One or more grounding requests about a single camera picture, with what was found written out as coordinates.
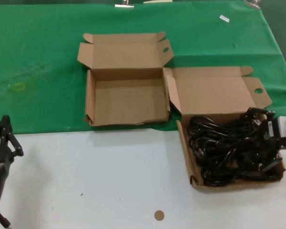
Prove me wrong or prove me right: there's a black power cable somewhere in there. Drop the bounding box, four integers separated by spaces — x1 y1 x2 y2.
189 137 244 167
187 115 244 139
202 164 277 187
204 116 281 172

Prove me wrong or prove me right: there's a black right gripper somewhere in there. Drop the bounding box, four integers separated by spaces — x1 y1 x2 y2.
243 107 283 173

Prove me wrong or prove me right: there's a green table cloth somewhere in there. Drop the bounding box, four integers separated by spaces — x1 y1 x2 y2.
0 1 286 136

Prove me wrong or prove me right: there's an empty open cardboard box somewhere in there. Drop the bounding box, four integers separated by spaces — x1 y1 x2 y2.
76 32 174 127

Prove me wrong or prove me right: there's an open brown cardboard box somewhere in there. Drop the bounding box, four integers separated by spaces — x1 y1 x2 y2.
162 66 286 193

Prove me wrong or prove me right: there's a left arm connector cable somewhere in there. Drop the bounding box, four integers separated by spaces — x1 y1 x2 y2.
0 211 14 229

